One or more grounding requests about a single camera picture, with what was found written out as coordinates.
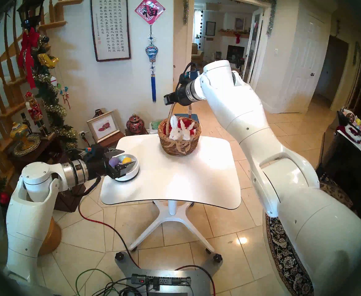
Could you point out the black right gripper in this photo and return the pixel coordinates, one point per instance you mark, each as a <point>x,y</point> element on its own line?
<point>185,95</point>

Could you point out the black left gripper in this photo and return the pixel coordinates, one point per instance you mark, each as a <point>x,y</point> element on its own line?
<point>100,169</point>

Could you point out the purple easter egg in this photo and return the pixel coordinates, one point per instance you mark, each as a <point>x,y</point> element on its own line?
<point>113,162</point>

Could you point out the yellow easter egg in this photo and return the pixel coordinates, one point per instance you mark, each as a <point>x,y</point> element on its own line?
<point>126,160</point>

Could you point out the red fabric basket lining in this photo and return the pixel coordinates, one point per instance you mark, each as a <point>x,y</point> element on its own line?
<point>187,123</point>

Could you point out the white plush bunny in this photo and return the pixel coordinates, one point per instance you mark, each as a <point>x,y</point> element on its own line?
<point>186,134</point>
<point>175,132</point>

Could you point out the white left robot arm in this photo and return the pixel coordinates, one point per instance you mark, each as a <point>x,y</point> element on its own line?
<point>29,221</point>

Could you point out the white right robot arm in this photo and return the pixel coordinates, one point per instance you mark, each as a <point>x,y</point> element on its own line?
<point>291,190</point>

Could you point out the white egg ornament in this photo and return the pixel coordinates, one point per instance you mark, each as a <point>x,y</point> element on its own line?
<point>54,81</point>

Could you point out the white round bowl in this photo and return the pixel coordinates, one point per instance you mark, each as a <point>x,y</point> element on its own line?
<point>131,174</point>

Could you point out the blue fabric storage bin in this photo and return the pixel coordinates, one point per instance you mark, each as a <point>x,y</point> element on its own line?
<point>183,115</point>

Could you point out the green jade stone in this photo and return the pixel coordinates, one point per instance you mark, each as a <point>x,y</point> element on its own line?
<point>155,125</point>

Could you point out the brown wooden jar stand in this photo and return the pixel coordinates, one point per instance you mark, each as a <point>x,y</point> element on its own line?
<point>137,134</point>

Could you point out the small framed red picture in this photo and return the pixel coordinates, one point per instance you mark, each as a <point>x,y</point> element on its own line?
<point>103,127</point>

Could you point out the red ceramic lidded jar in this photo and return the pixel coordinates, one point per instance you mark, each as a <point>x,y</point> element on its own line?
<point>135,125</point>

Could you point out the blue vase hanging with tassel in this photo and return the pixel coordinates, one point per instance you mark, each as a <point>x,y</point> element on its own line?
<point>151,53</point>

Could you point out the beige armchair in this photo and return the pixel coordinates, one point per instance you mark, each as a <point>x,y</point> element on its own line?
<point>197,55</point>

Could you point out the small black vase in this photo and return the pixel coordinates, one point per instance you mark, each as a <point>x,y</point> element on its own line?
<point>98,112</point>

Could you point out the dark wooden side table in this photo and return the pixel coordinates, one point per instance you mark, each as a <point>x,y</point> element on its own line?
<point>66,199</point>

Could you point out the black fireplace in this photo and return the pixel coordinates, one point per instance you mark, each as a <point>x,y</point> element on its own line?
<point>235,53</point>

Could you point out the colourful hanging ornaments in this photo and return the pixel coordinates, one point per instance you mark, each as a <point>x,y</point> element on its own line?
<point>64,92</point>

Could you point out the ornate decorative plate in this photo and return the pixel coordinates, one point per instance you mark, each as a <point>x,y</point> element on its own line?
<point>32,144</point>

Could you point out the red christmas stocking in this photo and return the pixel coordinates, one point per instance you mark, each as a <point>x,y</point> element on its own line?
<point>237,38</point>

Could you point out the red diamond fu decoration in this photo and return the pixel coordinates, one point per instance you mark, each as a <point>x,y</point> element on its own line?
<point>150,9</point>

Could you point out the black base knob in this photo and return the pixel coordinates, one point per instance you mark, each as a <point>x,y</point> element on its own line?
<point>217,257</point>
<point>119,256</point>

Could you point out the framed calligraphy scroll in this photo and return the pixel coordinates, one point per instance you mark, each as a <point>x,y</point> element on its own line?
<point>110,24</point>

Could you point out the green garland with gold tinsel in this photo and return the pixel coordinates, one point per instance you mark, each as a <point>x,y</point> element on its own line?
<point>49,95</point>

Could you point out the white glass door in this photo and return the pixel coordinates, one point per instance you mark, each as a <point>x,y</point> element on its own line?
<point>254,51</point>

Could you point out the red nutcracker figure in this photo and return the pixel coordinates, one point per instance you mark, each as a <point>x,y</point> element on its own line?
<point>35,110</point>

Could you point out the small dark nutcracker figure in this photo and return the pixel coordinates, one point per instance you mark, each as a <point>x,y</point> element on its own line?
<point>26,121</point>

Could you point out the yellow cloisonne urn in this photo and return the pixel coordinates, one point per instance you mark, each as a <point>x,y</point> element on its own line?
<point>19,130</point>

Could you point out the red ball ornament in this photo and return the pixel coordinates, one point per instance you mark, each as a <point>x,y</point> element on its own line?
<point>4,198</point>

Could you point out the black power strip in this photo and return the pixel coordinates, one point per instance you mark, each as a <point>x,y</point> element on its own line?
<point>168,280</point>

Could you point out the silver tinsel doorway garland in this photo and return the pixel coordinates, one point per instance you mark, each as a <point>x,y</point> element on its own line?
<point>271,18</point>

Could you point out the wooden stair banister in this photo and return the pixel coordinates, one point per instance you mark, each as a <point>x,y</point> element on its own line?
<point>68,2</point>

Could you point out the white panel door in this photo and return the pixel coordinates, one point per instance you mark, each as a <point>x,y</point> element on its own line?
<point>307,67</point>

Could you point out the red ribbon bow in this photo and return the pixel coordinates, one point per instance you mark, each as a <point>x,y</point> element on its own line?
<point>27,51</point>

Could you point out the black lantern lamp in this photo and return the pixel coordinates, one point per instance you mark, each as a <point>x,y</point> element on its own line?
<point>30,10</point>

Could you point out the large oriental floral rug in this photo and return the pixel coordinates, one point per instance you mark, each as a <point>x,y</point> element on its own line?
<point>285,261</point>

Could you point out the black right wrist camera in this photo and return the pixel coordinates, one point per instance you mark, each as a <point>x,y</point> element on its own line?
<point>185,79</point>

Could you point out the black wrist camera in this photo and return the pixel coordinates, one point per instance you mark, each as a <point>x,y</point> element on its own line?
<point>185,79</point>
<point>95,152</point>

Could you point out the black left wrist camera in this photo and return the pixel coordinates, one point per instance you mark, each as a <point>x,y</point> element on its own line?
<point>95,152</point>

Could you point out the white wall plug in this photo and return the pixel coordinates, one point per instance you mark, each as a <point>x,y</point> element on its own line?
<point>82,133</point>

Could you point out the white table pedestal base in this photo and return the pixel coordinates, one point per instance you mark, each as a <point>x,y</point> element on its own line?
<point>171,215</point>

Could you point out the black framed wall picture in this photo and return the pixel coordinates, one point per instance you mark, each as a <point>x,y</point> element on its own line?
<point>210,28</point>

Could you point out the light framed wall picture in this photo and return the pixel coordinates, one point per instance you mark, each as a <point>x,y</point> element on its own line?
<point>239,24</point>

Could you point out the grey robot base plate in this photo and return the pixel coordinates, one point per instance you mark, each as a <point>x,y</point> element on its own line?
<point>199,277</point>

